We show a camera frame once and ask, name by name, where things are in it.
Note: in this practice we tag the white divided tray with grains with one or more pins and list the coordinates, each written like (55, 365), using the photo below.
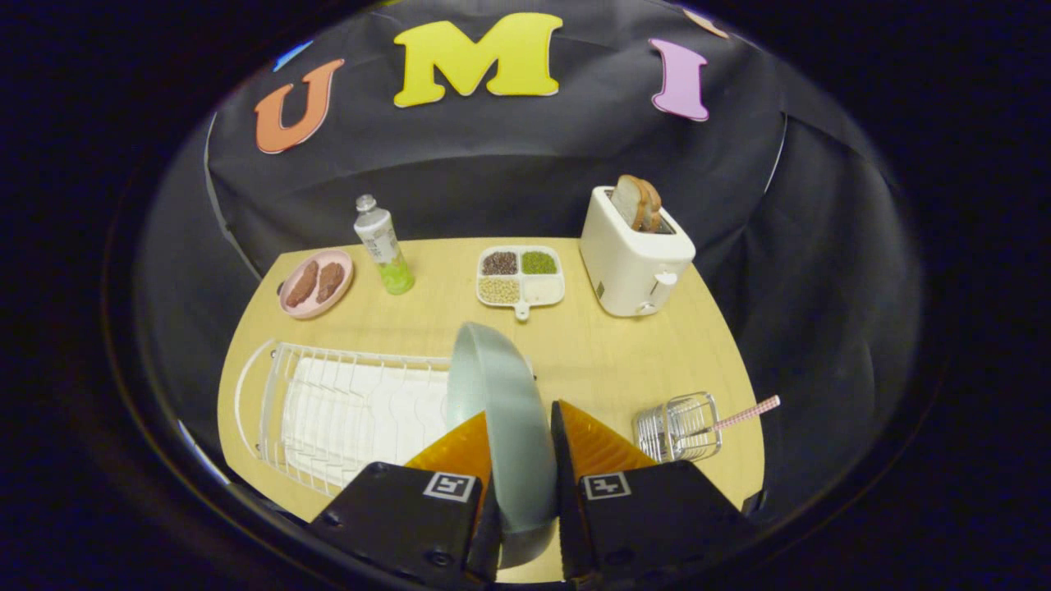
(521, 275)

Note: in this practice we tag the brown meat piece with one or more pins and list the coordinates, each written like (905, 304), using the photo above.
(330, 281)
(301, 285)

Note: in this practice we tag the black backdrop cloth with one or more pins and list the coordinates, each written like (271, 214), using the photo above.
(493, 180)

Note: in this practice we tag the pale green plate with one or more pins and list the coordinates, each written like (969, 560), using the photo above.
(509, 410)

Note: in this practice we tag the white toaster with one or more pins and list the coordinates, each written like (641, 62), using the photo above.
(628, 267)

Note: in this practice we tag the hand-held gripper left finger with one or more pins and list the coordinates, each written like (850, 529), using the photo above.
(394, 517)

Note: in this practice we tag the bread slice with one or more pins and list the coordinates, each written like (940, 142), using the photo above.
(626, 201)
(654, 205)

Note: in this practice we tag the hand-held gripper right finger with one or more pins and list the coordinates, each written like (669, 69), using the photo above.
(649, 517)

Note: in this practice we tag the clear bottle with green liquid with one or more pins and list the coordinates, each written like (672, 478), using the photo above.
(382, 246)

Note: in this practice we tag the pink plate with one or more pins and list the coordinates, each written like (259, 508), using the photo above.
(314, 309)

